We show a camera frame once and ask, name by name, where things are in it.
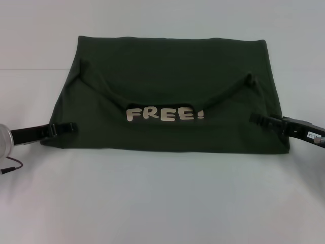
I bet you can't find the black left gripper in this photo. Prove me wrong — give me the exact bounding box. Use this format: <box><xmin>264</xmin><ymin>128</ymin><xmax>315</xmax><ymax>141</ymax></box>
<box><xmin>9</xmin><ymin>122</ymin><xmax>78</xmax><ymax>147</ymax></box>

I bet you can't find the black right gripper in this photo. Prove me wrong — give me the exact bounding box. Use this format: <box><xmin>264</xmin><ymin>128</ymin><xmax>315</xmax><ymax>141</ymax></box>
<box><xmin>249</xmin><ymin>112</ymin><xmax>325</xmax><ymax>146</ymax></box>

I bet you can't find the dark green t-shirt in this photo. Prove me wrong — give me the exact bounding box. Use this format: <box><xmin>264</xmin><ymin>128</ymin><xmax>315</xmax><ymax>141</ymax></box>
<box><xmin>40</xmin><ymin>35</ymin><xmax>290</xmax><ymax>156</ymax></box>

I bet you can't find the dark red cable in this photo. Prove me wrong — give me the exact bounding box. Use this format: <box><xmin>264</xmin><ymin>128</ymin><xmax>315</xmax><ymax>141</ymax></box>
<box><xmin>4</xmin><ymin>157</ymin><xmax>24</xmax><ymax>170</ymax></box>

